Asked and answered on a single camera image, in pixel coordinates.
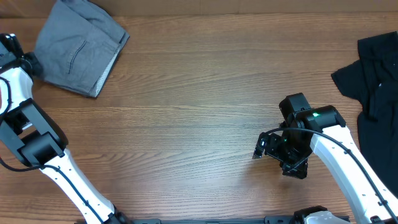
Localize grey shorts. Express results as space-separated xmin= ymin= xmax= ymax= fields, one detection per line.
xmin=34 ymin=0 xmax=129 ymax=98

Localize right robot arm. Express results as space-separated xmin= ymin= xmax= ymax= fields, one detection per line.
xmin=253 ymin=106 xmax=397 ymax=223

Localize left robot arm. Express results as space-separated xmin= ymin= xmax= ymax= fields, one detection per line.
xmin=1 ymin=53 xmax=130 ymax=223

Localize black shirt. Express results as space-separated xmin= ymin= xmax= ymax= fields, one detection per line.
xmin=331 ymin=32 xmax=397 ymax=195

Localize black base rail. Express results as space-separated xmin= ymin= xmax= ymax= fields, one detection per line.
xmin=132 ymin=215 xmax=293 ymax=224

